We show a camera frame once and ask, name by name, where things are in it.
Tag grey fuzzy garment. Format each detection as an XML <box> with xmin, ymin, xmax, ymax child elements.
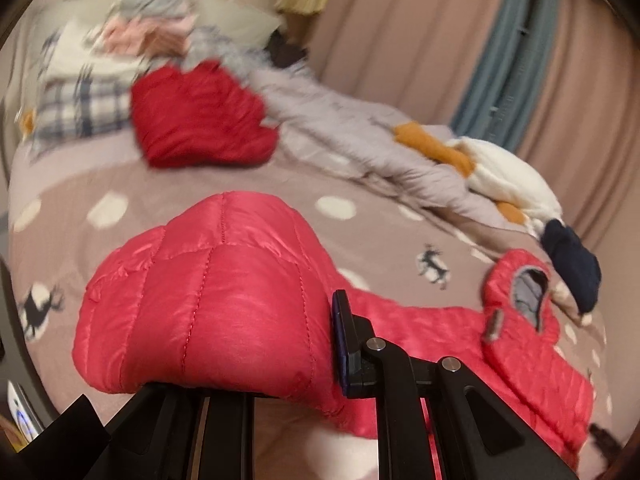
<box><xmin>184</xmin><ymin>27</ymin><xmax>262</xmax><ymax>87</ymax></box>

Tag beige pillow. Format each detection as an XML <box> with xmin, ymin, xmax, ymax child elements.
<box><xmin>190</xmin><ymin>0</ymin><xmax>282</xmax><ymax>47</ymax></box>

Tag pink puffer jacket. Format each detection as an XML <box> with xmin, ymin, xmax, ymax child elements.
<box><xmin>72</xmin><ymin>191</ymin><xmax>598</xmax><ymax>466</ymax></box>

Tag white orange navy fleece jacket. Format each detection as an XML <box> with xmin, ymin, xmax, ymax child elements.
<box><xmin>394</xmin><ymin>121</ymin><xmax>603</xmax><ymax>326</ymax></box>

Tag pink folded clothes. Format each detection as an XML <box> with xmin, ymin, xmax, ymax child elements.
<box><xmin>102</xmin><ymin>12</ymin><xmax>197</xmax><ymax>57</ymax></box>

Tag pink curtain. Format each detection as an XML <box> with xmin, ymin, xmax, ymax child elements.
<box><xmin>305</xmin><ymin>0</ymin><xmax>518</xmax><ymax>128</ymax></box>
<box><xmin>515</xmin><ymin>0</ymin><xmax>640</xmax><ymax>253</ymax></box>

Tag dark red folded jacket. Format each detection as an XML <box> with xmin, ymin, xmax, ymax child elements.
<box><xmin>130</xmin><ymin>60</ymin><xmax>278</xmax><ymax>170</ymax></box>

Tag plaid folded cloth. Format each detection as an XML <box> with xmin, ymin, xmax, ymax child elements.
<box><xmin>29</xmin><ymin>25</ymin><xmax>147</xmax><ymax>162</ymax></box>

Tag white device with blue light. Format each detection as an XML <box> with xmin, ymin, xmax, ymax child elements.
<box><xmin>7</xmin><ymin>381</ymin><xmax>47</xmax><ymax>442</ymax></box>

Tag grey quilted jacket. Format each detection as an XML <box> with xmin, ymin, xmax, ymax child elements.
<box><xmin>250</xmin><ymin>67</ymin><xmax>531</xmax><ymax>233</ymax></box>

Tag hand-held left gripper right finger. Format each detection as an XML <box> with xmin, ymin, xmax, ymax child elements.
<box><xmin>331</xmin><ymin>289</ymin><xmax>576</xmax><ymax>480</ymax></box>

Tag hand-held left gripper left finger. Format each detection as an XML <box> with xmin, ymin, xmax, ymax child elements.
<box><xmin>104</xmin><ymin>384</ymin><xmax>255</xmax><ymax>480</ymax></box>

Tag brown dotted deer blanket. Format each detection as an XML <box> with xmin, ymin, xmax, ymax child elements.
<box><xmin>7</xmin><ymin>130</ymin><xmax>613</xmax><ymax>480</ymax></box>

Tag dark cloth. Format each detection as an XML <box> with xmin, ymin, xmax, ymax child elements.
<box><xmin>265</xmin><ymin>30</ymin><xmax>309</xmax><ymax>69</ymax></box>

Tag blue-grey curtain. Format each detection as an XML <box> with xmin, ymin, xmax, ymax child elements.
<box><xmin>450</xmin><ymin>0</ymin><xmax>567</xmax><ymax>152</ymax></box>

